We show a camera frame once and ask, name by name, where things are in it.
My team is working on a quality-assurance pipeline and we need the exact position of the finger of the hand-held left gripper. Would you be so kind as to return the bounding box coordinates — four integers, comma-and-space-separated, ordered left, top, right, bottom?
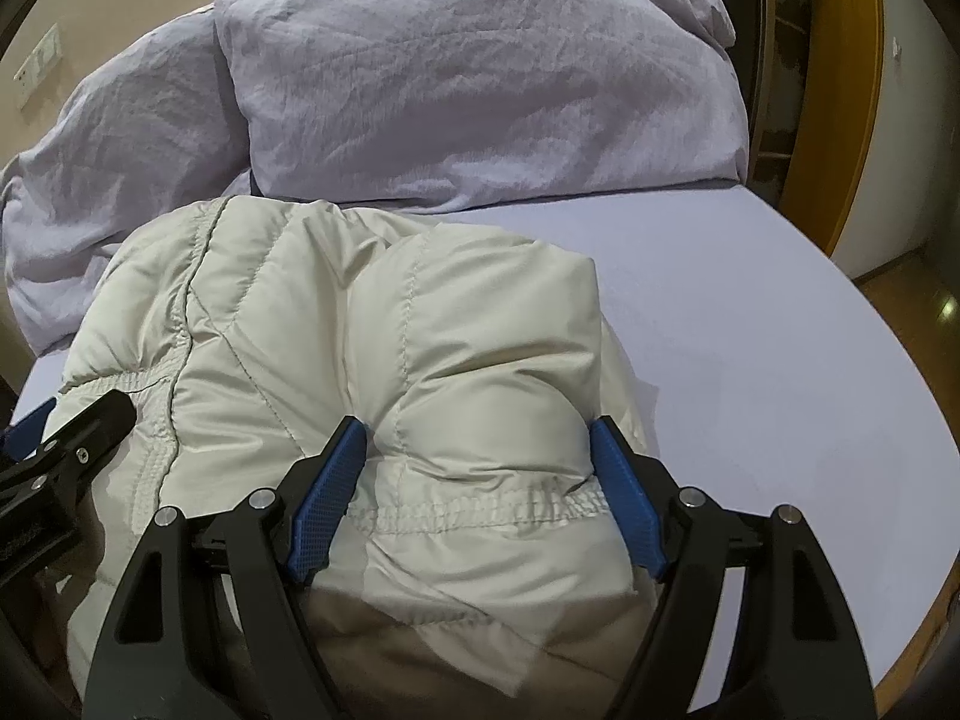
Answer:
37, 390, 138, 482
0, 397, 59, 460

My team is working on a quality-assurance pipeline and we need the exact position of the bed with lavender sheet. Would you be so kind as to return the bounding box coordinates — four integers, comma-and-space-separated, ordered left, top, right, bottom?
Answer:
13, 178, 940, 720

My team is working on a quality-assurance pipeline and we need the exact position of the white puffer jacket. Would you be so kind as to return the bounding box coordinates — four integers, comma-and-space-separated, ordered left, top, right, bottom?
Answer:
56, 195, 655, 700

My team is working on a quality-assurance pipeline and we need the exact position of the wall switch panel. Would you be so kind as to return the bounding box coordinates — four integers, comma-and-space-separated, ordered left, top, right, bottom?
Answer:
13, 24, 63, 113

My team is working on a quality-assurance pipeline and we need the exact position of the white door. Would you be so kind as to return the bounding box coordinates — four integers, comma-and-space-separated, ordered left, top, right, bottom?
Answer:
831, 0, 960, 280

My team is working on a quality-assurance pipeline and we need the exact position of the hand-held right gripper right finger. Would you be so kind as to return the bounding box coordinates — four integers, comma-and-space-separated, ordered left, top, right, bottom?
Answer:
591, 415, 878, 720

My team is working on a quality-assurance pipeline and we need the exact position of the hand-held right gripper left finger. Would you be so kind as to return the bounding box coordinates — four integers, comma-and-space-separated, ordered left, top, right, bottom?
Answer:
82, 417, 368, 720

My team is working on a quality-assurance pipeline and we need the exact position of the lavender pillow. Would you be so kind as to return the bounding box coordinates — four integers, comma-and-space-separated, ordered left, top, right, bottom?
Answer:
214, 0, 751, 212

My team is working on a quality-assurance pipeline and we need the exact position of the crumpled lavender duvet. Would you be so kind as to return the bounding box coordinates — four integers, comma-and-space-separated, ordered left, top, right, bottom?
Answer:
0, 15, 254, 355

